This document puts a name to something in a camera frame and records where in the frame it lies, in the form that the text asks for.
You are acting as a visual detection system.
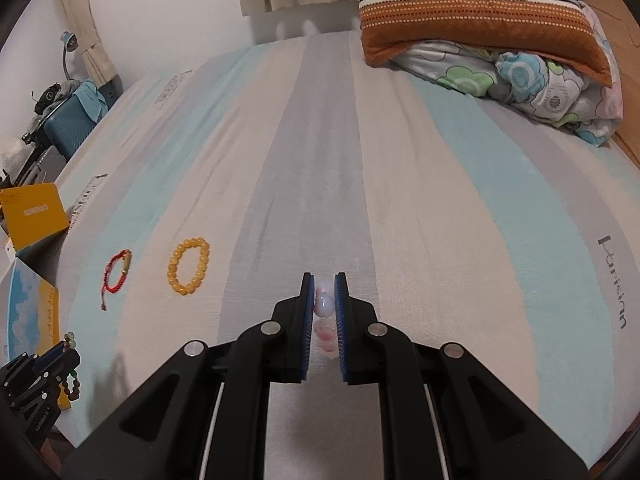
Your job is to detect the floral quilt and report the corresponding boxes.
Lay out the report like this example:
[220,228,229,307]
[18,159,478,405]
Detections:
[390,5,624,148]

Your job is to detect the grey plastic case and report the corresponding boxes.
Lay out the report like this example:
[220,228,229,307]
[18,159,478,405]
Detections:
[5,147,62,188]

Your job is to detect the black headphones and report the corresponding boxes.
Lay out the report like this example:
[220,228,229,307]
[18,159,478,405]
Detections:
[31,80,76,117]

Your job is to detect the yellow cardboard box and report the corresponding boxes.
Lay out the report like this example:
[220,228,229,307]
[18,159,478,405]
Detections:
[0,183,69,252]

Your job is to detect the blue sky print box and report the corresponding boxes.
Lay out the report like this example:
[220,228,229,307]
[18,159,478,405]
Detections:
[0,255,71,411]

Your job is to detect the small red cord bracelet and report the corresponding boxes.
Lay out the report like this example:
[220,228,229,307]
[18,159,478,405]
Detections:
[100,249,134,311]

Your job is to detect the wooden headboard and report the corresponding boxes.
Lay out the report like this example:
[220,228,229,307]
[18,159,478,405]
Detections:
[584,0,640,172]

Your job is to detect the yellow bead bracelet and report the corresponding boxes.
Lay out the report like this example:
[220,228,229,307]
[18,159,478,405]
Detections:
[166,238,211,297]

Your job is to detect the white plastic bag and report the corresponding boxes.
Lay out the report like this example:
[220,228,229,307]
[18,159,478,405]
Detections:
[0,135,31,172]

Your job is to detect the blue suitcase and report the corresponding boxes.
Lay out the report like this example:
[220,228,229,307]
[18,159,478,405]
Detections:
[42,94,97,161]

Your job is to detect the blue desk lamp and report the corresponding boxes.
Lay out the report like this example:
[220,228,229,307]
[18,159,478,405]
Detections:
[60,31,82,81]

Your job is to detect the green grey bead bracelet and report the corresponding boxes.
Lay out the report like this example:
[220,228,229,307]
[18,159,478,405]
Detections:
[59,331,83,403]

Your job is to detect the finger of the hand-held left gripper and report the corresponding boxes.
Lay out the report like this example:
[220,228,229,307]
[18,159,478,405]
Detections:
[0,342,68,386]
[27,349,82,392]

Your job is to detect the white bead bracelet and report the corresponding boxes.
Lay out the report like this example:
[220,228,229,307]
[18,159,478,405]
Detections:
[312,284,337,359]

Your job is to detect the narrow beige curtain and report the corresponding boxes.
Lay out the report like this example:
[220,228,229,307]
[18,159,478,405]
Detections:
[52,0,120,92]

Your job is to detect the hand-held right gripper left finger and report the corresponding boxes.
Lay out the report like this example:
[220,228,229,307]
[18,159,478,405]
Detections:
[60,272,317,480]

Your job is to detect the striped orange pillow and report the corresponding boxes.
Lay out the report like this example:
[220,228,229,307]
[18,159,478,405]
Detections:
[359,0,614,87]

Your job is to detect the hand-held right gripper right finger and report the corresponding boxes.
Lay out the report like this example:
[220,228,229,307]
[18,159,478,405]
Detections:
[334,272,592,480]

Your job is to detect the light blue cloth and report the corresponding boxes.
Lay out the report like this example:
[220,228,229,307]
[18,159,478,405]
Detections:
[72,80,111,121]

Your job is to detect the striped bed sheet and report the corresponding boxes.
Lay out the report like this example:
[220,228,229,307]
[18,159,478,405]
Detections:
[52,30,640,472]

